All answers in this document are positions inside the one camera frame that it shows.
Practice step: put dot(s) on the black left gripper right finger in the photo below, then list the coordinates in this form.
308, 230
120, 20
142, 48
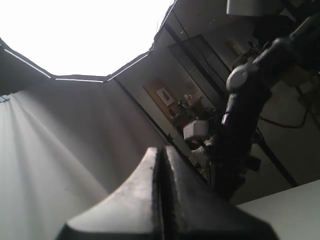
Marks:
191, 211

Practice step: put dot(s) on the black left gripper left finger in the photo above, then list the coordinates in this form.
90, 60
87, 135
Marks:
132, 212

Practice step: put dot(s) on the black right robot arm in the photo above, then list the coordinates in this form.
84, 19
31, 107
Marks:
249, 86

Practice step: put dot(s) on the grey backdrop cloth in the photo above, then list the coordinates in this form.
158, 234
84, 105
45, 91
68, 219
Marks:
64, 147

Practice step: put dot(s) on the wooden shelf with items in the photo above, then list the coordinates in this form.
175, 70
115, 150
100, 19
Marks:
189, 109

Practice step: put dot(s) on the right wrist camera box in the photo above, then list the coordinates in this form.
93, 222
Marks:
198, 129

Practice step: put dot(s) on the framed wall picture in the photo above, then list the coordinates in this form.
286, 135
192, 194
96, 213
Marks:
165, 96

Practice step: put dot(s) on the white overhead camera box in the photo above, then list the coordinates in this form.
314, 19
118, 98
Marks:
252, 8

